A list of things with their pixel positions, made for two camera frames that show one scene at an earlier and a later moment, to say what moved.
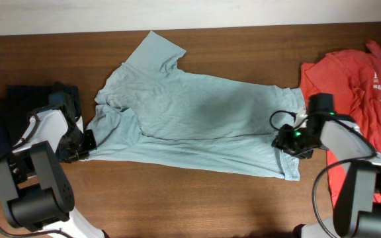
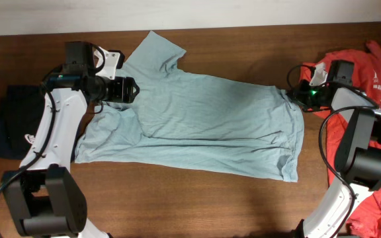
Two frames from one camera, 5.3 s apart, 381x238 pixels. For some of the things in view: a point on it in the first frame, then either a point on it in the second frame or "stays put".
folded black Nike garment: (14, 105) stays put
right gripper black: (284, 141) -> (298, 95)
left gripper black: (90, 145) -> (123, 92)
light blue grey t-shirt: (152, 110) stays put
